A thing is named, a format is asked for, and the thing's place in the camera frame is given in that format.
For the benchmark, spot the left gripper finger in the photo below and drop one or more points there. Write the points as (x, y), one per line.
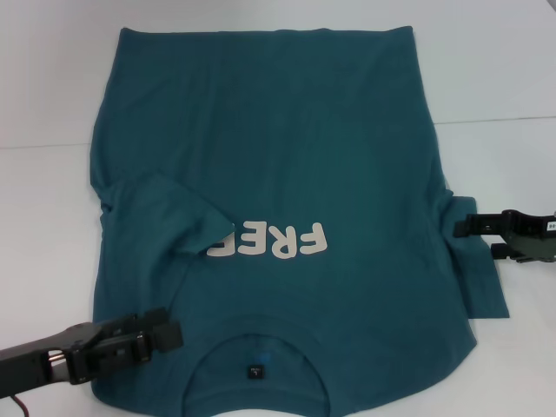
(167, 336)

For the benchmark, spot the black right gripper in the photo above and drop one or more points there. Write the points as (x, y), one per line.
(534, 243)

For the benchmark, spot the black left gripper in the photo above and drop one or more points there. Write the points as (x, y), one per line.
(26, 356)

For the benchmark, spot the teal FREE print t-shirt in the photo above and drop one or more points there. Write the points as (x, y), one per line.
(282, 130)

